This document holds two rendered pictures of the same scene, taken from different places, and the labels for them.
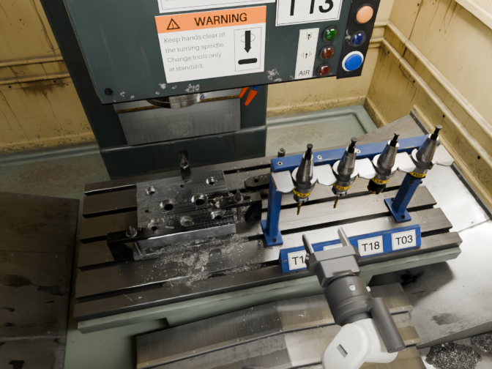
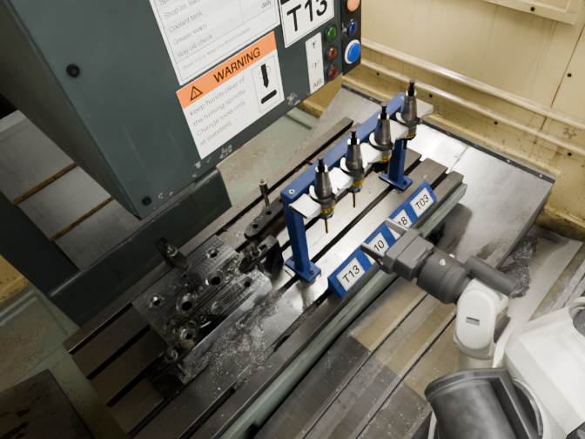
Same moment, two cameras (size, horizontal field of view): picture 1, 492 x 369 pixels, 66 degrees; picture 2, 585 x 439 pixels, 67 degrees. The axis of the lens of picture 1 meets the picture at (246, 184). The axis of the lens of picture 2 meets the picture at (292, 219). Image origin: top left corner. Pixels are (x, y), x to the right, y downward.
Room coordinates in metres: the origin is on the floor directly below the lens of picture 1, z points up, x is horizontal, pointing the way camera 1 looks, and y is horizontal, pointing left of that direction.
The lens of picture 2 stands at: (0.06, 0.22, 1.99)
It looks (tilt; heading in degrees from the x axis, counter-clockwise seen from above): 51 degrees down; 334
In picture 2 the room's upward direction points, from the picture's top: 10 degrees counter-clockwise
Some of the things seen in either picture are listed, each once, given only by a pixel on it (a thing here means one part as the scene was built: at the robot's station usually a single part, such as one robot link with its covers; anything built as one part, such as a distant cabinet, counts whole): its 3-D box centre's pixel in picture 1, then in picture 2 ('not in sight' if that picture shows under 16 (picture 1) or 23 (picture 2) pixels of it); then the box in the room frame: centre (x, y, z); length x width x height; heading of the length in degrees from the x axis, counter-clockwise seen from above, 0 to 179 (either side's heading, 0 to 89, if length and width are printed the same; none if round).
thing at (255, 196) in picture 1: (240, 206); (259, 259); (0.74, 0.02, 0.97); 0.13 x 0.03 x 0.15; 102
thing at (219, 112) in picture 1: (176, 81); (106, 169); (1.15, 0.25, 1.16); 0.48 x 0.05 x 0.51; 102
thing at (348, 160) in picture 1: (348, 159); (353, 151); (0.67, -0.26, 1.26); 0.04 x 0.04 x 0.07
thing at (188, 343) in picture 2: (132, 240); (173, 364); (0.61, 0.34, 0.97); 0.13 x 0.03 x 0.15; 102
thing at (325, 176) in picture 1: (324, 175); (339, 179); (0.66, -0.20, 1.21); 0.07 x 0.05 x 0.01; 12
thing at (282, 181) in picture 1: (283, 181); (307, 207); (0.63, -0.09, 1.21); 0.07 x 0.05 x 0.01; 12
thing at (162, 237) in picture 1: (184, 206); (202, 295); (0.74, 0.20, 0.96); 0.29 x 0.23 x 0.05; 102
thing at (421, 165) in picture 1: (422, 159); (407, 118); (0.71, -0.47, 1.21); 0.06 x 0.06 x 0.03
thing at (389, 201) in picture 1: (411, 181); (399, 145); (0.78, -0.51, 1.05); 0.10 x 0.05 x 0.30; 12
